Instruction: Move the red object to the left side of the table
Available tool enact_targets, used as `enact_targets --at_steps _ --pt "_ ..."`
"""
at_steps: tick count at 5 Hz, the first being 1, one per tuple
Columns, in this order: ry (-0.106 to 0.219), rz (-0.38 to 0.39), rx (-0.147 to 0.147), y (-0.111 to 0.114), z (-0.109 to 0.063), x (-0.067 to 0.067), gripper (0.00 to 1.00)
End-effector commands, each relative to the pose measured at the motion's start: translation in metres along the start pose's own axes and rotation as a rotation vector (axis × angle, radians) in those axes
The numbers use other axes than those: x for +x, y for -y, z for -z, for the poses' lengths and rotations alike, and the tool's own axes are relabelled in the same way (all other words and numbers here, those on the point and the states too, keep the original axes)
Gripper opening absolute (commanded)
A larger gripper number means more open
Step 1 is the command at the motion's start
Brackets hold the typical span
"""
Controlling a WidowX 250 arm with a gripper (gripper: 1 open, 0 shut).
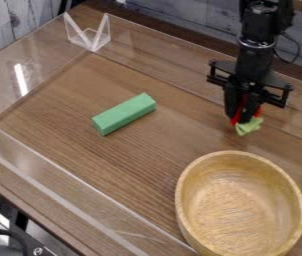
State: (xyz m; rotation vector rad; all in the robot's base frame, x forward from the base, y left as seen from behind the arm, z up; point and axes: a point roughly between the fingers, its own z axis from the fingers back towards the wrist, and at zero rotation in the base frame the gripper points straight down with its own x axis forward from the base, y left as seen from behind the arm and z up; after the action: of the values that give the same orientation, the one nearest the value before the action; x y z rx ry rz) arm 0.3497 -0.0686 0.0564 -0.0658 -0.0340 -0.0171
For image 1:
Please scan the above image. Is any red plush strawberry green leaf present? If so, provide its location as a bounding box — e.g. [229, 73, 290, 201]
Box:
[229, 93, 265, 137]

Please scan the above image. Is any black metal table frame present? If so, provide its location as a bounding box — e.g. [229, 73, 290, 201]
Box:
[0, 194, 79, 256]

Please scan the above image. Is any green rectangular foam block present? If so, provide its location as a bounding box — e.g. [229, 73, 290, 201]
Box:
[92, 93, 156, 136]

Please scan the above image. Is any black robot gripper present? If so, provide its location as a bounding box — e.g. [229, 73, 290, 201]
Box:
[207, 60, 293, 124]

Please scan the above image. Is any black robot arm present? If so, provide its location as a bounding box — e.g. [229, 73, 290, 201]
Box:
[207, 0, 295, 125]

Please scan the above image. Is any clear acrylic tray enclosure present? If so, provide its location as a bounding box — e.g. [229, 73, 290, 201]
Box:
[0, 7, 302, 256]

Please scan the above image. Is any black cable bottom left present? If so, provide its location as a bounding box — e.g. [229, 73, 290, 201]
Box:
[0, 227, 28, 256]

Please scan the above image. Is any wooden oval bowl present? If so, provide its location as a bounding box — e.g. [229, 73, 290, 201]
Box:
[175, 150, 302, 256]

